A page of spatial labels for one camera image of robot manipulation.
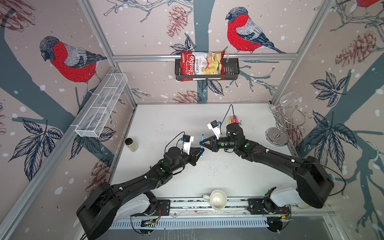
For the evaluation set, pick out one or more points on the chrome glass holder stand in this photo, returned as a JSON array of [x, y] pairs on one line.
[[289, 125]]

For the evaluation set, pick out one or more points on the black wire wall basket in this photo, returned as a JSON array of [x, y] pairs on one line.
[[231, 67]]

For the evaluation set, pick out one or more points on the red cassava chips bag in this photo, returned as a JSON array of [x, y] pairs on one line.
[[201, 63]]

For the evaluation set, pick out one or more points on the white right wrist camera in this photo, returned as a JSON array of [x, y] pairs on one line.
[[215, 126]]

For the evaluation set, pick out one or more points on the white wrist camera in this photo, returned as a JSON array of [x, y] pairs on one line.
[[215, 126], [187, 141]]

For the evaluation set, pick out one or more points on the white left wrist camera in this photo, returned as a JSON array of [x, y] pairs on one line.
[[187, 141]]

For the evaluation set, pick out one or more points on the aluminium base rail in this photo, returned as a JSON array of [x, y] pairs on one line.
[[144, 216]]

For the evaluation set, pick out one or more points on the clear wine glass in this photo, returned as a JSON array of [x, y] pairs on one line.
[[286, 100]]

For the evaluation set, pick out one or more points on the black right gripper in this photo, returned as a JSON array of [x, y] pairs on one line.
[[212, 146]]

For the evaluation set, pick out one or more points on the small glass spice jar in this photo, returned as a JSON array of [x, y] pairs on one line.
[[129, 142]]

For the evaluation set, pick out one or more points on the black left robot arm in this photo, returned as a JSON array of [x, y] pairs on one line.
[[98, 211]]

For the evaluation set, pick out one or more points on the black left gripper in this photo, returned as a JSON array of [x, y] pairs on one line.
[[193, 158]]

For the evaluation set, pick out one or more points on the white ceramic cup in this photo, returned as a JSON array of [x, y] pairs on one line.
[[218, 199]]

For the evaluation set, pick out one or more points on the white mesh wall shelf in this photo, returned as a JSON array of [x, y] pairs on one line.
[[99, 112]]

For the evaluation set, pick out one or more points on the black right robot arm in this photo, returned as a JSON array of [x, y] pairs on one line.
[[314, 184]]

